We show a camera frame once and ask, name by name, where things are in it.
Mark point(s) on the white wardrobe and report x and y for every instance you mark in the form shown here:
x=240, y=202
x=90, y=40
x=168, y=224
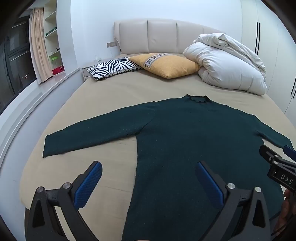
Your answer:
x=270, y=46

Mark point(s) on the white nightstand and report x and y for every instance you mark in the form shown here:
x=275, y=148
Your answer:
x=86, y=73

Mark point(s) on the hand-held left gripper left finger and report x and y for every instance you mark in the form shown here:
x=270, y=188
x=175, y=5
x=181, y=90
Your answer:
x=89, y=183

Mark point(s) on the grey wall switch panel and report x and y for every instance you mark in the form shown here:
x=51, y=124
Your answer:
x=112, y=44

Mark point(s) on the yellow pillow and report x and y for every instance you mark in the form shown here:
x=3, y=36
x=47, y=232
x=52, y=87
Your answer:
x=171, y=66

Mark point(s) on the person's right hand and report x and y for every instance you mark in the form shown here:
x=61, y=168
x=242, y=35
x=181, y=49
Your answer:
x=288, y=210

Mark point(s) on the white shelf unit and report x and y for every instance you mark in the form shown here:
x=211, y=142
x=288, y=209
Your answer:
x=49, y=19

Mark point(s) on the beige curtain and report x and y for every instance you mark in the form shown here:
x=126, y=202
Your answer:
x=39, y=46

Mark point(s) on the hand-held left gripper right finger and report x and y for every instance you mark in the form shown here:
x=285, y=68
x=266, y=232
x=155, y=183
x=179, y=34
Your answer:
x=209, y=185

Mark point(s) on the red box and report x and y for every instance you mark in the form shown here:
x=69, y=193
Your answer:
x=57, y=70

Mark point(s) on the dark green sweater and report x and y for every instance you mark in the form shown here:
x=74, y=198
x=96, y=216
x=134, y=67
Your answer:
x=185, y=139

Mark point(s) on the white folded duvet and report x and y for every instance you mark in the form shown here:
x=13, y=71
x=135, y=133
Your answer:
x=226, y=67

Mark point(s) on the white window bench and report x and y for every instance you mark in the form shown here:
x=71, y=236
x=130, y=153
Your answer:
x=34, y=97

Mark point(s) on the green plastic container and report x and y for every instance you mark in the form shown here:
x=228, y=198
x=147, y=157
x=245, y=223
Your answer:
x=54, y=62

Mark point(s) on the beige padded headboard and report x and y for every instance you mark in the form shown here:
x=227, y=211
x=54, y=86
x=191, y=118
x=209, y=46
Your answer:
x=161, y=37

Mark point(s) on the zebra print pillow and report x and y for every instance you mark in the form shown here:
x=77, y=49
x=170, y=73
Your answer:
x=111, y=68

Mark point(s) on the dark window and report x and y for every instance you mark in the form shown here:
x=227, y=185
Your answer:
x=16, y=58

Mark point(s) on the small green box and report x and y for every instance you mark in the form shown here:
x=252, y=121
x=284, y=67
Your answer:
x=51, y=31

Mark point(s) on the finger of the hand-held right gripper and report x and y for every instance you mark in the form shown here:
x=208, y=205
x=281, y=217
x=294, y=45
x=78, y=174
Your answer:
x=291, y=151
x=269, y=156

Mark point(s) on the bed with beige sheet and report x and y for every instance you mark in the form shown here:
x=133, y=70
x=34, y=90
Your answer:
x=111, y=97

